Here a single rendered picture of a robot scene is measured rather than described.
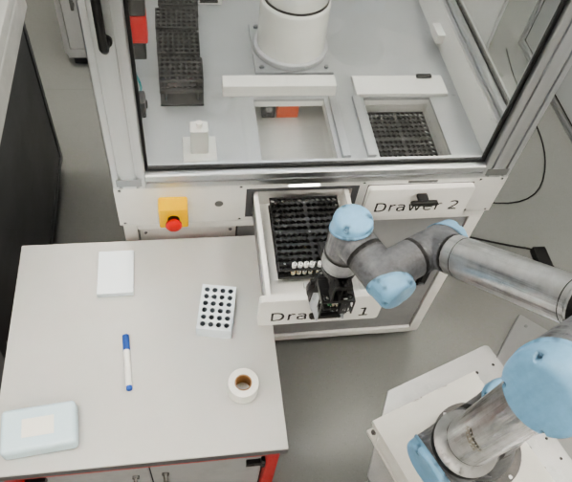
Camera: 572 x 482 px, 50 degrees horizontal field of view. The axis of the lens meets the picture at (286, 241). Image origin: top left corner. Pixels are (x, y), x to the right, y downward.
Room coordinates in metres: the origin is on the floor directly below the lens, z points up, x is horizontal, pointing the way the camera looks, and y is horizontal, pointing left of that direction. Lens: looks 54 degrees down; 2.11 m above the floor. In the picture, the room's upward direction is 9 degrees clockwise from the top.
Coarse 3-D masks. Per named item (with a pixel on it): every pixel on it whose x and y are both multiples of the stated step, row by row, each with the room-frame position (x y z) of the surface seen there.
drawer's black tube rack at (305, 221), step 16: (272, 208) 0.98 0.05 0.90; (288, 208) 0.99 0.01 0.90; (304, 208) 1.00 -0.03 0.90; (320, 208) 1.01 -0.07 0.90; (336, 208) 1.02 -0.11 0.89; (272, 224) 0.96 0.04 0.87; (288, 224) 0.96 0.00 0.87; (304, 224) 0.95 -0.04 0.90; (320, 224) 0.96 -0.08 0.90; (288, 240) 0.89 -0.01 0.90; (304, 240) 0.90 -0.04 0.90; (320, 240) 0.93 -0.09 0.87; (288, 256) 0.84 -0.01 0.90; (304, 256) 0.85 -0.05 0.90; (288, 272) 0.82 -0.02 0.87
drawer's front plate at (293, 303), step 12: (264, 300) 0.69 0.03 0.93; (276, 300) 0.70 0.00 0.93; (288, 300) 0.71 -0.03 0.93; (300, 300) 0.71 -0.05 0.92; (360, 300) 0.75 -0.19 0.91; (372, 300) 0.76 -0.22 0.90; (264, 312) 0.69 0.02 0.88; (276, 312) 0.70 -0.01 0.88; (288, 312) 0.71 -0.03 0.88; (300, 312) 0.71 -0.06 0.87; (312, 312) 0.72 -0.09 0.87; (348, 312) 0.74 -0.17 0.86; (360, 312) 0.75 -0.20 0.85; (372, 312) 0.76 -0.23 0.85; (264, 324) 0.69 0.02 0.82
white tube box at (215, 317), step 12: (204, 288) 0.78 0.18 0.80; (216, 288) 0.78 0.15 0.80; (228, 288) 0.79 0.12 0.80; (204, 300) 0.74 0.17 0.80; (216, 300) 0.75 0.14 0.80; (228, 300) 0.76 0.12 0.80; (204, 312) 0.71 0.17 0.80; (216, 312) 0.72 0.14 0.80; (228, 312) 0.73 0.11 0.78; (204, 324) 0.69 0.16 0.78; (216, 324) 0.69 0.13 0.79; (228, 324) 0.69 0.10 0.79; (204, 336) 0.67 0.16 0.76; (216, 336) 0.67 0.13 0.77; (228, 336) 0.67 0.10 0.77
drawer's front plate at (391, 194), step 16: (368, 192) 1.07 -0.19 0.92; (384, 192) 1.08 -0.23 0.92; (400, 192) 1.09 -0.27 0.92; (416, 192) 1.10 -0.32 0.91; (432, 192) 1.11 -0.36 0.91; (448, 192) 1.12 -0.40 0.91; (464, 192) 1.14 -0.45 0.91; (368, 208) 1.07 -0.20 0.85; (400, 208) 1.09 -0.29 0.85; (432, 208) 1.12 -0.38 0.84; (464, 208) 1.14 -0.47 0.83
